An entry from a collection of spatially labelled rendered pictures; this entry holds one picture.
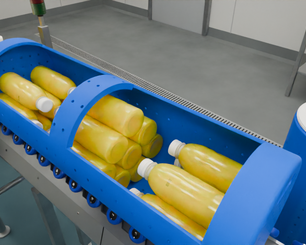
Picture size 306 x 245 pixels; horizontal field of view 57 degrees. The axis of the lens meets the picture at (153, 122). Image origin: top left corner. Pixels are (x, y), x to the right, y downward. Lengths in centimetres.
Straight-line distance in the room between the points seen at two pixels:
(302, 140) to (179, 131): 39
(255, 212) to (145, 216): 19
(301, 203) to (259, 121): 177
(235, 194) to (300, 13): 361
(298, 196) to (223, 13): 362
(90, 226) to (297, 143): 66
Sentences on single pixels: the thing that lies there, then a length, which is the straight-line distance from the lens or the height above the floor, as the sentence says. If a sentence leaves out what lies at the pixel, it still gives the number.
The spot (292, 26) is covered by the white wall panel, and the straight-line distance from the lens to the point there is 403.
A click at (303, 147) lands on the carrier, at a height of 98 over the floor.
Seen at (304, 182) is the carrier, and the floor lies 87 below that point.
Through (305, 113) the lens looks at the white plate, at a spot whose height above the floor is 104.
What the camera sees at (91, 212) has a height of 92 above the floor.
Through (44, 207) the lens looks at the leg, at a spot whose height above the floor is 53.
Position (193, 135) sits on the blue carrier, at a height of 109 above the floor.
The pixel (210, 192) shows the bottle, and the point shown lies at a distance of 52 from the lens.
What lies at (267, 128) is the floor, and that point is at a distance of 273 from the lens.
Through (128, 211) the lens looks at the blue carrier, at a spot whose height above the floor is 110.
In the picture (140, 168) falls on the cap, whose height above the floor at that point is 113.
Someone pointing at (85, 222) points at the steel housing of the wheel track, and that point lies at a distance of 84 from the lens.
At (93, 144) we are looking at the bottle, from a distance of 65.
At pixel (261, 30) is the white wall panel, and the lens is 419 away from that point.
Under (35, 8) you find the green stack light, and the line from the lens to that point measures 152.
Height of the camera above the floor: 155
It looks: 37 degrees down
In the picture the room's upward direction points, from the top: straight up
